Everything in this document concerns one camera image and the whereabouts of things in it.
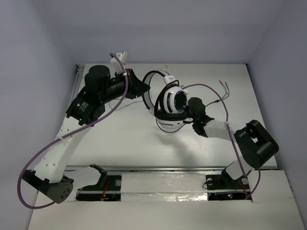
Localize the black headphone cable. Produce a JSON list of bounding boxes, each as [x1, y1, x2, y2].
[[154, 80, 231, 134]]

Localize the white black headphones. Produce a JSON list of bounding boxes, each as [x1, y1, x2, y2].
[[142, 70, 188, 133]]

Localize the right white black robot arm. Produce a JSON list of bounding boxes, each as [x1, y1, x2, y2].
[[187, 97, 279, 191]]

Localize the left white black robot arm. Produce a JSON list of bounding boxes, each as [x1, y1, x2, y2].
[[17, 65, 150, 204]]

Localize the white foil-covered block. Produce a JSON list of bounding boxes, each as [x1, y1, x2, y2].
[[120, 172, 208, 202]]

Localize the blue earphones with cable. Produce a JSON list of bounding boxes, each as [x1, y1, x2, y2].
[[108, 100, 143, 111]]

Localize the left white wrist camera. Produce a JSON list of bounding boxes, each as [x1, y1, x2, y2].
[[109, 51, 129, 74]]

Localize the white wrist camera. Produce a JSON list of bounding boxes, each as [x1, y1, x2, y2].
[[181, 86, 189, 95], [109, 51, 129, 74]]

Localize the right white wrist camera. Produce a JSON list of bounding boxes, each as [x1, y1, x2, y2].
[[181, 86, 189, 95]]

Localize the aluminium rail left side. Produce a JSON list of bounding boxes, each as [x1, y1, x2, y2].
[[68, 64, 84, 106]]

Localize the aluminium rail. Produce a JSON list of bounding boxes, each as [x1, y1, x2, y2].
[[65, 165, 278, 171], [68, 64, 84, 106]]

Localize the aluminium rail front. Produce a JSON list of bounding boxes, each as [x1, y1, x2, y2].
[[65, 165, 278, 171]]

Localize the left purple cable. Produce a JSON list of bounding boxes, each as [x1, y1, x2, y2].
[[18, 52, 129, 209]]

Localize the purple cable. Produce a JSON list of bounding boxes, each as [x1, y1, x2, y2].
[[183, 83, 262, 200], [18, 52, 129, 209]]

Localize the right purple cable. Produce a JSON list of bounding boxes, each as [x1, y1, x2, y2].
[[183, 83, 262, 200]]

